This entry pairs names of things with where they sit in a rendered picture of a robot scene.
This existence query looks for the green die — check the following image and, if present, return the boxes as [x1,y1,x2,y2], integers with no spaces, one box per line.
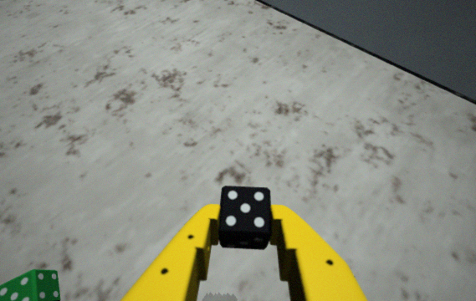
[0,269,60,301]

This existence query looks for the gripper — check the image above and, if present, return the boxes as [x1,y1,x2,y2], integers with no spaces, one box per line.
[121,204,367,301]

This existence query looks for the black die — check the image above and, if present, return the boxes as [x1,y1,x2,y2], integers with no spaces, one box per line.
[218,186,272,250]

